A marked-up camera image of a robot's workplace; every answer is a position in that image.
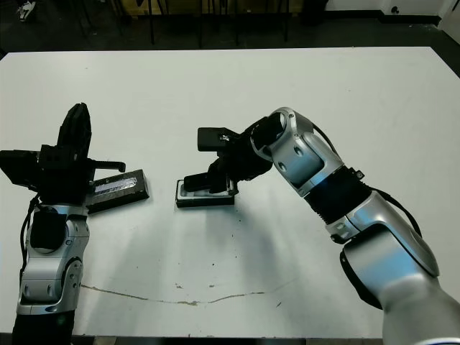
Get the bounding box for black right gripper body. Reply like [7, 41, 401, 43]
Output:
[208, 134, 272, 195]

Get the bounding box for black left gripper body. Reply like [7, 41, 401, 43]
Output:
[35, 144, 126, 206]

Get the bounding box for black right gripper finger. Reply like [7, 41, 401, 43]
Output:
[183, 172, 216, 183]
[183, 180, 219, 193]

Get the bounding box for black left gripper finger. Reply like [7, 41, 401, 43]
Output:
[57, 103, 79, 159]
[78, 103, 93, 159]

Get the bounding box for black box lid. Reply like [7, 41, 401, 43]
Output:
[86, 168, 150, 216]

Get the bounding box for black box with white insert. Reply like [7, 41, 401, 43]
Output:
[175, 179, 236, 210]

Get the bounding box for black trash bin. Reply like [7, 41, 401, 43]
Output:
[300, 0, 328, 26]

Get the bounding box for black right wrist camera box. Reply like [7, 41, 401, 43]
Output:
[196, 126, 241, 154]

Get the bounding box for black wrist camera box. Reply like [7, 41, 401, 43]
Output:
[0, 149, 43, 188]
[196, 126, 241, 154]

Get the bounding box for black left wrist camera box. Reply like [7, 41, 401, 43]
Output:
[0, 149, 43, 188]

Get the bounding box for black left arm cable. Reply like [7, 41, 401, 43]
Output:
[18, 193, 41, 276]

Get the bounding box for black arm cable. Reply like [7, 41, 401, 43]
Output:
[18, 193, 41, 276]
[309, 121, 424, 240]

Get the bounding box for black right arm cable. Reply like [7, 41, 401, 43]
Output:
[309, 121, 424, 240]

